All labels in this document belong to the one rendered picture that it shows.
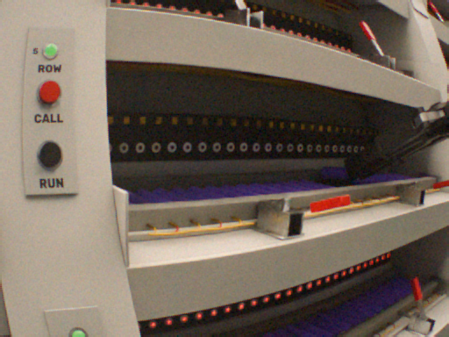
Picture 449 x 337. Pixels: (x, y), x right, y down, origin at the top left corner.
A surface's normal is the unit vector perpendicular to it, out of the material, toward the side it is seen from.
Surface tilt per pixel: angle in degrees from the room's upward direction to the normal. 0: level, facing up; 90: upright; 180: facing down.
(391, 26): 90
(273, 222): 90
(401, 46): 90
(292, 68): 111
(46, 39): 90
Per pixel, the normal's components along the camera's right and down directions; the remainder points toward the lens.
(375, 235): 0.60, 0.15
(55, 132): 0.59, -0.22
